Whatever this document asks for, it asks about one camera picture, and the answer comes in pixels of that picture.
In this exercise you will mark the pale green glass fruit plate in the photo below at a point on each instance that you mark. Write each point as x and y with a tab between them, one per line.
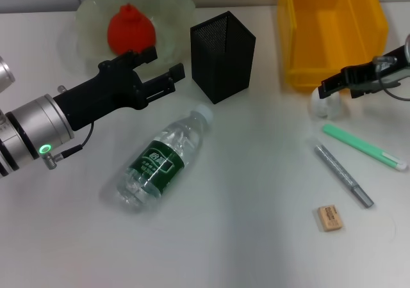
93	28

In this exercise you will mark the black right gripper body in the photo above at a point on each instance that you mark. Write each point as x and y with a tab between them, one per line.
394	64

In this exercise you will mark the clear green-label water bottle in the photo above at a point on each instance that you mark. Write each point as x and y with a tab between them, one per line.
160	163

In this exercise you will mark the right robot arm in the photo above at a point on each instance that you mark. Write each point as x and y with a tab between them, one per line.
407	49

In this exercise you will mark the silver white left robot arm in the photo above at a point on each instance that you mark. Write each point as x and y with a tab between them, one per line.
29	128

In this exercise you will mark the grey glitter pen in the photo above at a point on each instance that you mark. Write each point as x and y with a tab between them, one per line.
342	174

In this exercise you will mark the black mesh pen holder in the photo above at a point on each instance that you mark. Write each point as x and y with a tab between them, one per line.
224	64

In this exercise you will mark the mint green pen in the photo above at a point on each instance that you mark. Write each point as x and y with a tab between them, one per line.
358	144

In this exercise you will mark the white paper ball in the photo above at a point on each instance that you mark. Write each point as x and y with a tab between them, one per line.
323	107

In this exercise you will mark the yellow plastic bin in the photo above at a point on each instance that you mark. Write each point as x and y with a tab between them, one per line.
336	22

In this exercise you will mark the red orange toy fruit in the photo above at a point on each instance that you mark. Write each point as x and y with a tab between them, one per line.
131	33

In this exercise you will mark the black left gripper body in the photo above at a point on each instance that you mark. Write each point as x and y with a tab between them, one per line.
102	96

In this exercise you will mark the tan eraser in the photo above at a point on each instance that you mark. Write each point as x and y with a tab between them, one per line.
331	219

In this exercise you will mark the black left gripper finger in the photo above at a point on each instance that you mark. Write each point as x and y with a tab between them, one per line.
137	57
163	81

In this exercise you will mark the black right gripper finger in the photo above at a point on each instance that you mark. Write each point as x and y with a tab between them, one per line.
346	78
371	89

